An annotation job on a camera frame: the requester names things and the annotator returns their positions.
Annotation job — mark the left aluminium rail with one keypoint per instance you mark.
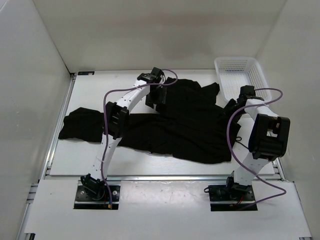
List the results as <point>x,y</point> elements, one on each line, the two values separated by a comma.
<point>48,157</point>

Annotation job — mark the aluminium rail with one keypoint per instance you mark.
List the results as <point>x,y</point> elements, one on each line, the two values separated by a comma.
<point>278,168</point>
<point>118,178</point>
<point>48,157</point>

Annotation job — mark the white plastic mesh basket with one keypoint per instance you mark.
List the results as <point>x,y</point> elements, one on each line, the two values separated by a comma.
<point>236,72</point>

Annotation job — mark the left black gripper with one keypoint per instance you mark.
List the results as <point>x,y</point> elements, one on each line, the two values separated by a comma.
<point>160,100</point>

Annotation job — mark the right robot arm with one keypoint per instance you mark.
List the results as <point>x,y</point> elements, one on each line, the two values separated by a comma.
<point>268,139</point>

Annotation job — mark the right aluminium rail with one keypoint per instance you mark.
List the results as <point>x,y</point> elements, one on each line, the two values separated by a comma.
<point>278,168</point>

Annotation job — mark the black trousers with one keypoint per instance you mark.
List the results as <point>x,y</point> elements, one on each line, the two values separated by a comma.
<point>188,126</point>

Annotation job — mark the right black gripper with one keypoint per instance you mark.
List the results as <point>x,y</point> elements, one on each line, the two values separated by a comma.
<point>231,103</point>

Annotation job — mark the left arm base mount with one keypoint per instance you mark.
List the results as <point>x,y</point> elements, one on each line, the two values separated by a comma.
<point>87,200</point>

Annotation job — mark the blue label sticker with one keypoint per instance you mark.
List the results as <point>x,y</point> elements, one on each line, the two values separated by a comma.
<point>86,73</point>

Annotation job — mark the front aluminium rail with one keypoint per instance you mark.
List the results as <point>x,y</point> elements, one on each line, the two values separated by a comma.
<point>118,178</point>

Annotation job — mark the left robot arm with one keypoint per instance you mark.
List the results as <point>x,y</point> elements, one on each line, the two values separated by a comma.
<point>117,106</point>

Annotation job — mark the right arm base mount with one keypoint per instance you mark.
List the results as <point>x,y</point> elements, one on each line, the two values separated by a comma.
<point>223,200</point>

